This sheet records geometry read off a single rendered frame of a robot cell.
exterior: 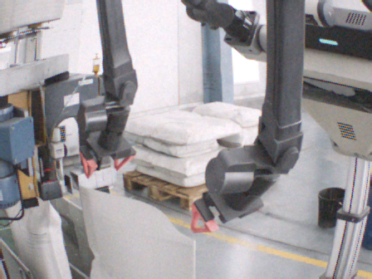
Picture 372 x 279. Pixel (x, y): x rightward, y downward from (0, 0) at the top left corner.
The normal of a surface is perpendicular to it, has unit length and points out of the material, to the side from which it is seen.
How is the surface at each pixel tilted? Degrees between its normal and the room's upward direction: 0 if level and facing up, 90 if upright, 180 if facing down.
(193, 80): 90
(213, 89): 90
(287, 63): 119
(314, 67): 40
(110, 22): 102
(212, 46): 90
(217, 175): 80
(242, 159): 29
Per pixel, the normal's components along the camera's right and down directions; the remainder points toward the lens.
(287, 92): 0.32, 0.65
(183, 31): 0.67, 0.16
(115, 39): 0.53, 0.39
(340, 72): -0.49, -0.64
